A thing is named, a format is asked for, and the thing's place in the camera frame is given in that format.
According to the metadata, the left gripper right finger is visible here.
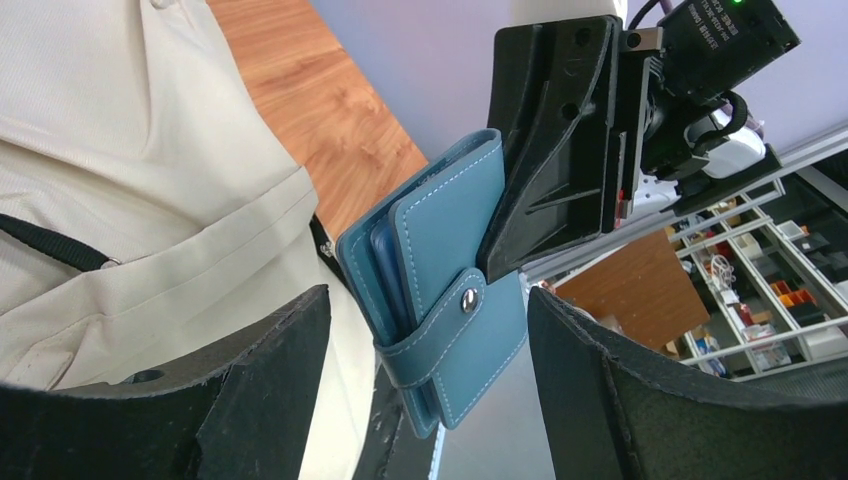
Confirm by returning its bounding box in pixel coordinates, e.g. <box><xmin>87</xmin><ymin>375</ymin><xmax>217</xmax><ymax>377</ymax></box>
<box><xmin>528</xmin><ymin>288</ymin><xmax>847</xmax><ymax>479</ymax></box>

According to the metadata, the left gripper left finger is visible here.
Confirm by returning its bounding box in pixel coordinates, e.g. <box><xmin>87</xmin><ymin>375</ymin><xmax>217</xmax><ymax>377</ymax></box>
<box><xmin>1</xmin><ymin>285</ymin><xmax>330</xmax><ymax>479</ymax></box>

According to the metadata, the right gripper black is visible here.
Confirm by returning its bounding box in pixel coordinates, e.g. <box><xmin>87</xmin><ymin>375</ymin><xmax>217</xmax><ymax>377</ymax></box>
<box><xmin>476</xmin><ymin>15</ymin><xmax>777</xmax><ymax>283</ymax></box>

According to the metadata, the blue leather wallet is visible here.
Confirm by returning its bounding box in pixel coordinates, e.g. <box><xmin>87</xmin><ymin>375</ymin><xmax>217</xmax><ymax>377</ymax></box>
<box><xmin>336</xmin><ymin>129</ymin><xmax>527</xmax><ymax>438</ymax></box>

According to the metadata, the beige canvas backpack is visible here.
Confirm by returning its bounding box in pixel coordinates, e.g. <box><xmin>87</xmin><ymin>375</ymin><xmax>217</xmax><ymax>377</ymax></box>
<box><xmin>1</xmin><ymin>1</ymin><xmax>376</xmax><ymax>479</ymax></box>

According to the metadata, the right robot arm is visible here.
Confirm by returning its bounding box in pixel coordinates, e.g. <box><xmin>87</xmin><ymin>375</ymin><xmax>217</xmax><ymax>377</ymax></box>
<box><xmin>476</xmin><ymin>1</ymin><xmax>799</xmax><ymax>282</ymax></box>

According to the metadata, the background storage shelf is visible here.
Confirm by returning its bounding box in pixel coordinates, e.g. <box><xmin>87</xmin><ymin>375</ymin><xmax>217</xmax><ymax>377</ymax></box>
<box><xmin>666</xmin><ymin>167</ymin><xmax>847</xmax><ymax>381</ymax></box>

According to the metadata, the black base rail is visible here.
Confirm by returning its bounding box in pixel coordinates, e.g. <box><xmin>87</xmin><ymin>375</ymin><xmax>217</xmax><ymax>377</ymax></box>
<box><xmin>352</xmin><ymin>367</ymin><xmax>437</xmax><ymax>480</ymax></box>

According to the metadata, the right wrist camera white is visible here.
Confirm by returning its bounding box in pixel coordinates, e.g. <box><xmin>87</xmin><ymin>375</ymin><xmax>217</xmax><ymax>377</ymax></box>
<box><xmin>633</xmin><ymin>110</ymin><xmax>779</xmax><ymax>215</ymax></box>

